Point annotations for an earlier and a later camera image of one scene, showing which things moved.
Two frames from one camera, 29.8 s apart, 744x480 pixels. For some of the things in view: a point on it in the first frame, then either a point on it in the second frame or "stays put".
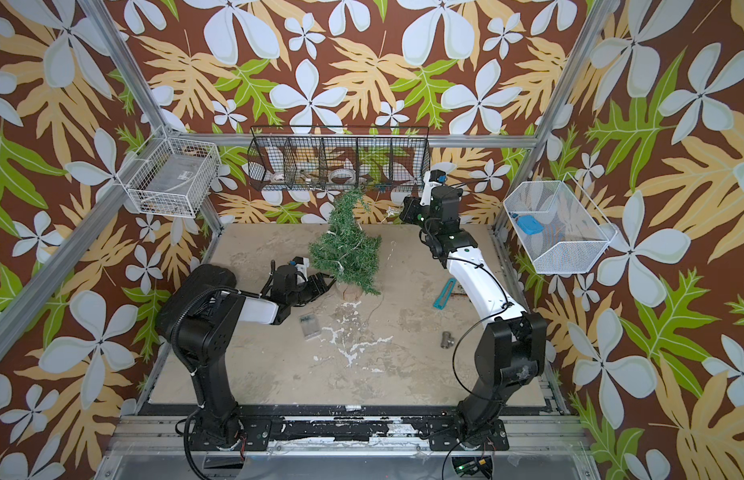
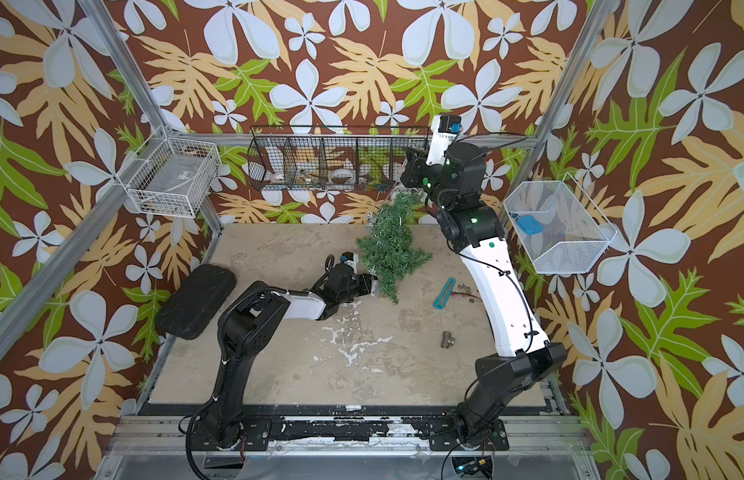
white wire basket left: [172, 176] stays put
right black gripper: [412, 210] → [421, 170]
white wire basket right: [556, 229] stays put
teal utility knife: [445, 295] stays put
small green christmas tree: [345, 248] → [390, 245]
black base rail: [257, 425] stays put
